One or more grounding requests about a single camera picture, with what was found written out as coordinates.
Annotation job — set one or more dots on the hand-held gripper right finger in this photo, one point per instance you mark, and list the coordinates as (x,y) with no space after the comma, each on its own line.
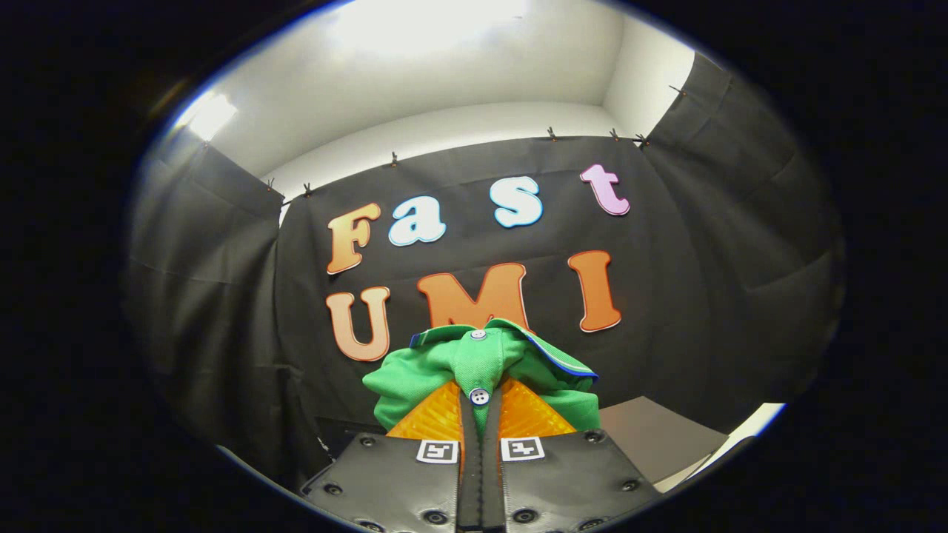
(492,481)

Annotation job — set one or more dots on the green polo shirt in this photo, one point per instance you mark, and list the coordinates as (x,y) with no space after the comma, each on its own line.
(474,363)

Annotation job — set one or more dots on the row of black cloth clips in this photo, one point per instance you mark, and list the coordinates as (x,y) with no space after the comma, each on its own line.
(394,158)

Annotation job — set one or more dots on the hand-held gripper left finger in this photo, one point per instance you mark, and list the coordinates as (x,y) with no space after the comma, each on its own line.
(470,481)

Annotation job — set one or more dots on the ceiling light panel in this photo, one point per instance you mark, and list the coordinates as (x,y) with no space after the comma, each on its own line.
(209,115)
(422,22)

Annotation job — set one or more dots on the black backdrop cloth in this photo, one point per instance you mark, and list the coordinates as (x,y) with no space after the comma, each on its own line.
(666,281)

